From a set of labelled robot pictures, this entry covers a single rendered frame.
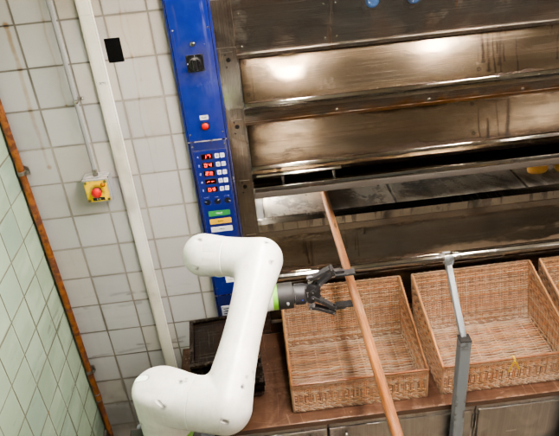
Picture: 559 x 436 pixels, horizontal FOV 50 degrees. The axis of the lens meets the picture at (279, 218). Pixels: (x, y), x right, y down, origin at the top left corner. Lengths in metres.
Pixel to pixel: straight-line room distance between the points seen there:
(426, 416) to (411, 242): 0.73
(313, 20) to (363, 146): 0.53
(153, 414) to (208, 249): 0.45
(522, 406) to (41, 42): 2.31
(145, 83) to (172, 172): 0.37
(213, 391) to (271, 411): 1.12
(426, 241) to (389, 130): 0.57
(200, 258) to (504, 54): 1.43
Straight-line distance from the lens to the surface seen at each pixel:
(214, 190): 2.40
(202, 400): 1.43
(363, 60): 2.31
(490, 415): 2.70
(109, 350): 2.97
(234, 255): 1.60
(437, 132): 2.47
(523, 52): 2.50
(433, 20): 2.35
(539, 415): 2.80
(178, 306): 2.77
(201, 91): 2.25
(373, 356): 1.83
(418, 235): 2.69
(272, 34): 2.24
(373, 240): 2.65
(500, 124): 2.56
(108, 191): 2.40
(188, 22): 2.19
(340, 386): 2.45
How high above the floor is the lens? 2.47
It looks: 30 degrees down
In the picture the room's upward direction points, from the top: 6 degrees counter-clockwise
